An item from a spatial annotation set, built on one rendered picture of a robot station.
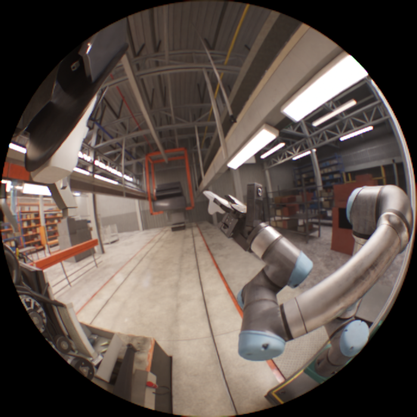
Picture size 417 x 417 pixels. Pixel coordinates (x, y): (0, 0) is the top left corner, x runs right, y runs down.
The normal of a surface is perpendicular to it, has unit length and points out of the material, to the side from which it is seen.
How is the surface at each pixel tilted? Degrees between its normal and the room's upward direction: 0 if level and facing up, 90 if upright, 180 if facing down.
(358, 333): 8
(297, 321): 50
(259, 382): 0
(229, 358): 0
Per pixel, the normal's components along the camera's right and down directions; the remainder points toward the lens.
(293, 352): -0.14, -0.99
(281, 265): -0.73, -0.23
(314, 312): -0.58, -0.55
